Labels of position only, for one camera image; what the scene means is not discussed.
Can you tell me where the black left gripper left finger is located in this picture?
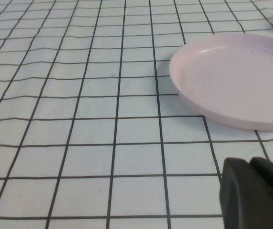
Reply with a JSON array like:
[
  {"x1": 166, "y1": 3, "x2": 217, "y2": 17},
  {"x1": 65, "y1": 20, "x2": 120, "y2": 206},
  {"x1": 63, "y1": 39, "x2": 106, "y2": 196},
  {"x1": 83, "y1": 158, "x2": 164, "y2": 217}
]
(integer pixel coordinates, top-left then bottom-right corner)
[{"x1": 219, "y1": 157, "x2": 266, "y2": 229}]

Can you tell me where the white black-grid tablecloth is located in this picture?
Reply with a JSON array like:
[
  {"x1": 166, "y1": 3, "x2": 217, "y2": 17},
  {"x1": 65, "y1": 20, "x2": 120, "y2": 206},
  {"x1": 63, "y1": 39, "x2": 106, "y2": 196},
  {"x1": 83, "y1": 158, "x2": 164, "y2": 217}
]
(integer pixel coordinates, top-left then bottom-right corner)
[{"x1": 0, "y1": 0, "x2": 273, "y2": 229}]

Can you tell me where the pink round plate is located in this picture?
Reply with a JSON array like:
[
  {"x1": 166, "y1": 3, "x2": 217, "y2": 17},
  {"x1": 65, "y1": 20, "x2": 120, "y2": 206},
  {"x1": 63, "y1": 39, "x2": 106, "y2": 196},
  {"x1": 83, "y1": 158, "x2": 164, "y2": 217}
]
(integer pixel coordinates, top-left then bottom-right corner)
[{"x1": 169, "y1": 33, "x2": 273, "y2": 131}]

